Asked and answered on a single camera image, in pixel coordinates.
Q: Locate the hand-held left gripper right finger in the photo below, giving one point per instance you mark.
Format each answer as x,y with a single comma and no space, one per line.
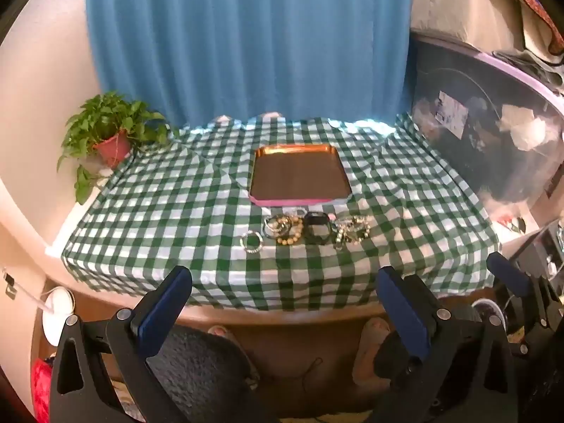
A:
407,315

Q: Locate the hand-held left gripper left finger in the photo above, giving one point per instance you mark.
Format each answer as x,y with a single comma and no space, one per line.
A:
161,313

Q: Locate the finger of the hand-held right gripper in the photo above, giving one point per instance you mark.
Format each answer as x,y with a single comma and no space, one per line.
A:
509,273

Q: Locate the metal bangles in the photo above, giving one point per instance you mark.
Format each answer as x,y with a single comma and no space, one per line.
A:
267,227

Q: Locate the gold metal tray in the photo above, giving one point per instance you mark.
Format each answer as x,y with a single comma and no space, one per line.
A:
299,176

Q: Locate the black device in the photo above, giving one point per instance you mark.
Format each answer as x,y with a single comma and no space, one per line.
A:
539,251

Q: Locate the person's right foot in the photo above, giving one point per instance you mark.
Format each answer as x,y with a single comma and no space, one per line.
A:
374,343

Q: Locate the dark grey cloth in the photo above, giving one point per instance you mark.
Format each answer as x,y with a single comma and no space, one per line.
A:
198,370

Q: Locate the white round lamp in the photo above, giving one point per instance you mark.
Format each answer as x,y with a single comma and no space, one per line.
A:
59,313

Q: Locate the green checked tablecloth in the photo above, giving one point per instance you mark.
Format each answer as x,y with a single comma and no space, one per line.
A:
176,211

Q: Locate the clear storage bin purple lid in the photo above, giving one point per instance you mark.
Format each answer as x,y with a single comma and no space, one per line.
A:
484,163

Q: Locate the red cloth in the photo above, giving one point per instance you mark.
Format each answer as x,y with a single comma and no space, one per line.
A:
42,387

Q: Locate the potted green plant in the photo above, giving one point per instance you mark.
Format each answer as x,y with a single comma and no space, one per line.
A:
112,147

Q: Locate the grey fabric cover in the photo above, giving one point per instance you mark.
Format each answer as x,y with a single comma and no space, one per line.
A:
462,4

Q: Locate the blue curtain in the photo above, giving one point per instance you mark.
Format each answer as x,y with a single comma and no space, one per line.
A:
246,39

